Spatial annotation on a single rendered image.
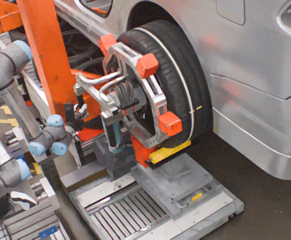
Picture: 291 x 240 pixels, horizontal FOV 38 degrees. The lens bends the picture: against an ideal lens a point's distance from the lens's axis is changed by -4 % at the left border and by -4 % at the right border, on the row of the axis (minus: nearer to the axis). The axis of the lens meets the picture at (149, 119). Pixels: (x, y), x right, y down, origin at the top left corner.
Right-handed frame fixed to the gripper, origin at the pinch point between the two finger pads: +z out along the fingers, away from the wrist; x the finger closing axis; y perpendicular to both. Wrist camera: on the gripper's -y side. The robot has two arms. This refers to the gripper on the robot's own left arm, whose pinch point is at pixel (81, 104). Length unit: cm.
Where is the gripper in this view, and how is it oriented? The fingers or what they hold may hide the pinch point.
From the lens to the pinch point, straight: 237.5
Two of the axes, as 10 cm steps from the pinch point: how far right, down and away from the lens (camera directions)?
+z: 2.2, -6.1, 7.6
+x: 9.7, 0.3, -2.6
